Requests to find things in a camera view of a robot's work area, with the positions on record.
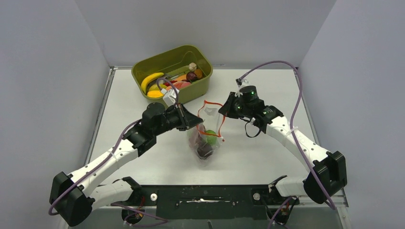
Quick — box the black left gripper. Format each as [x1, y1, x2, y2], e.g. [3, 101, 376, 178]
[153, 103, 203, 136]

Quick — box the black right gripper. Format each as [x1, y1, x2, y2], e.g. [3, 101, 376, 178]
[220, 92, 252, 119]

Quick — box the clear zip top bag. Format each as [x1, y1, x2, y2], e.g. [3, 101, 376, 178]
[187, 100, 225, 167]

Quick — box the green bumpy lime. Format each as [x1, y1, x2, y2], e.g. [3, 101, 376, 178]
[205, 130, 218, 146]

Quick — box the purple red onion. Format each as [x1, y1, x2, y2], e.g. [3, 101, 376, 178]
[197, 144, 214, 160]

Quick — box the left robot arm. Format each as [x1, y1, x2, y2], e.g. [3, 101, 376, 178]
[48, 103, 203, 227]

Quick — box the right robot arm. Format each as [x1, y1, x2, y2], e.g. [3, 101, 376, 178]
[219, 85, 347, 204]

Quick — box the pink peach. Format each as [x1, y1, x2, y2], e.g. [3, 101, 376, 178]
[173, 81, 191, 90]

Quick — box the orange carrot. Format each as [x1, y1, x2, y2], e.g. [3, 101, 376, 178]
[175, 74, 187, 82]

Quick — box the dark plum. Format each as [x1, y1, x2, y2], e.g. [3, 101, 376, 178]
[186, 72, 199, 82]

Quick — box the small orange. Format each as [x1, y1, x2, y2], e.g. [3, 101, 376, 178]
[194, 69, 204, 79]

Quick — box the green yellow mango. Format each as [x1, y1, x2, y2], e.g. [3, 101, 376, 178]
[149, 83, 167, 91]

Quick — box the white garlic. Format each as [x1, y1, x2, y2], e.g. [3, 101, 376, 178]
[188, 62, 197, 72]

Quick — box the yellow banana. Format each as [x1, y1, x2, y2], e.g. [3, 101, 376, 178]
[140, 72, 164, 94]

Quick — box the green plastic bin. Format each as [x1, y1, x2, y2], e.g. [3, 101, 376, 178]
[132, 45, 213, 107]

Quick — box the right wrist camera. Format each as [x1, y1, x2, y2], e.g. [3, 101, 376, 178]
[235, 78, 250, 97]

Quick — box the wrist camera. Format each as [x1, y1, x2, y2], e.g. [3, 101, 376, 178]
[235, 78, 250, 97]
[160, 88, 179, 107]

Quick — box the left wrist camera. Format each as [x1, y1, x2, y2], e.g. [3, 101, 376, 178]
[160, 88, 179, 107]

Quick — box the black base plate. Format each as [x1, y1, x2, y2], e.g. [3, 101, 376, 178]
[124, 185, 299, 224]

